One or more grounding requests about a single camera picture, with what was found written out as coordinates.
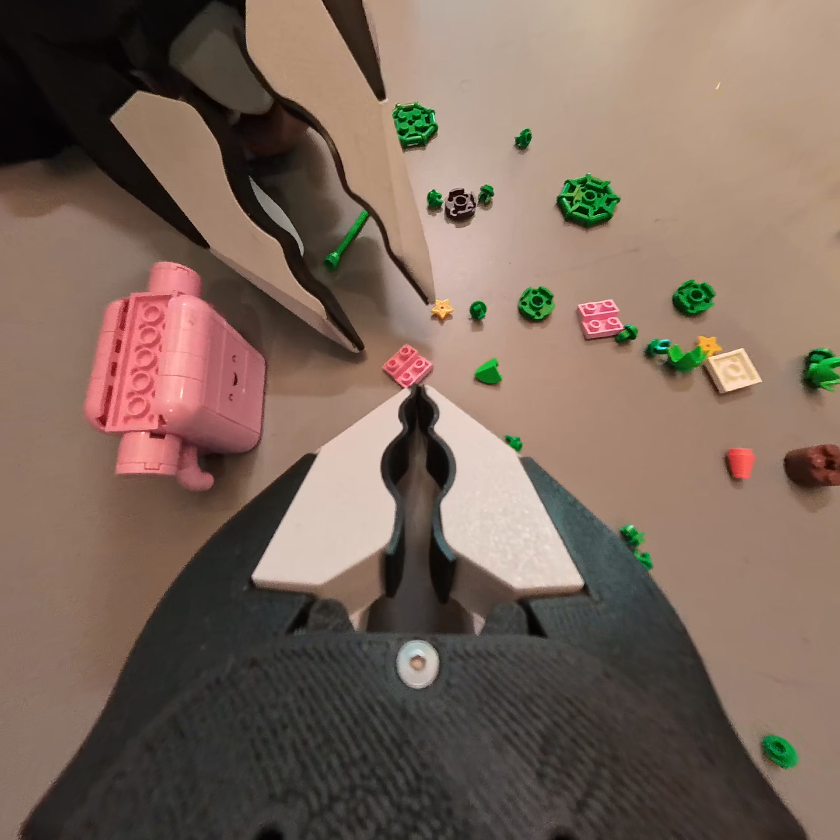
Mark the person's left forearm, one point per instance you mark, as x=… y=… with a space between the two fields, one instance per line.
x=33 y=79

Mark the person's left hand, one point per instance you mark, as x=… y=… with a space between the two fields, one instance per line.
x=279 y=134

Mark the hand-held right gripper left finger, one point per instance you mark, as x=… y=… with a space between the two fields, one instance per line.
x=315 y=525

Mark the green quarter dome piece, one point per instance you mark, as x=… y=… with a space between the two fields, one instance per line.
x=489 y=373

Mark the small yellow star piece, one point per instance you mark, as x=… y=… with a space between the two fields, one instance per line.
x=709 y=344
x=443 y=309

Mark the brown round plate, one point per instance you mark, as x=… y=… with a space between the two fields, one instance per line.
x=460 y=205

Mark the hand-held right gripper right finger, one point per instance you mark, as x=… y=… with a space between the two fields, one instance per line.
x=518 y=525

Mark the pink toy brick body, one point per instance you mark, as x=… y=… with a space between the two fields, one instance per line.
x=177 y=380

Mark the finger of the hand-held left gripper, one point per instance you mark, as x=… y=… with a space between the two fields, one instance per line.
x=197 y=184
x=354 y=131

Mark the green leaf piece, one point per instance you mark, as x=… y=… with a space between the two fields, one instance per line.
x=686 y=359

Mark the green spiky plant piece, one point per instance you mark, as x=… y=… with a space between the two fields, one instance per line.
x=821 y=371

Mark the green toy rod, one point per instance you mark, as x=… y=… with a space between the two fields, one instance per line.
x=348 y=238

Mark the brown round brick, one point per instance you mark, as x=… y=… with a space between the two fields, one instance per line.
x=812 y=464

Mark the small red cone piece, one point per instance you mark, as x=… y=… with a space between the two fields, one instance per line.
x=739 y=463

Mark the green round web plate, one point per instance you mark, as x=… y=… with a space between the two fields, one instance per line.
x=589 y=197
x=413 y=123

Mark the small green clip piece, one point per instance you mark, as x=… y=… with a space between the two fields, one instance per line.
x=478 y=310
x=627 y=333
x=632 y=535
x=644 y=560
x=513 y=443
x=656 y=348
x=523 y=138
x=434 y=199
x=486 y=194

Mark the small white studded plate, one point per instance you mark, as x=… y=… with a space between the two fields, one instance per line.
x=733 y=371

